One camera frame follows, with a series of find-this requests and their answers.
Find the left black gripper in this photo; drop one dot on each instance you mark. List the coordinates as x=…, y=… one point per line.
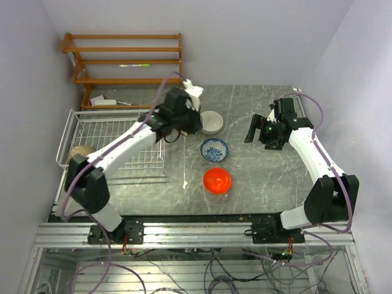
x=195, y=125

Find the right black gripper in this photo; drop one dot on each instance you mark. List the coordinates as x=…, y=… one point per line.
x=257, y=122

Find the black bowl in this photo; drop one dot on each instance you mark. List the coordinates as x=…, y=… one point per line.
x=82, y=150

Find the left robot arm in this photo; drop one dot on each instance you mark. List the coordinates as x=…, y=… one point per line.
x=87, y=176

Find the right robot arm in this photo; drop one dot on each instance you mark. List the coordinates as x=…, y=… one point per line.
x=332, y=199

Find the wooden shelf rack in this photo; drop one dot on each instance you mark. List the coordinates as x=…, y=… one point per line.
x=97, y=57

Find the plain white bowl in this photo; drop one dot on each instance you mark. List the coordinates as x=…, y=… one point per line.
x=212, y=122

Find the blue floral bowl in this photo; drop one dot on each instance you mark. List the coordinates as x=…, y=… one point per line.
x=214, y=150

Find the orange bowl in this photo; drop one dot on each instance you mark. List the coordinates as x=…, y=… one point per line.
x=217, y=181

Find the green white pen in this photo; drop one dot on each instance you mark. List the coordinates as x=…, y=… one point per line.
x=133, y=65

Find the white box under shelf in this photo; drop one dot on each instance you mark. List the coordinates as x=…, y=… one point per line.
x=102, y=101

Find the white wire dish rack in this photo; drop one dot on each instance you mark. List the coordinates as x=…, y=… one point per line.
x=102, y=129

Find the aluminium mounting rail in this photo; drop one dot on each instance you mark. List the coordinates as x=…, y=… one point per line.
x=171, y=235

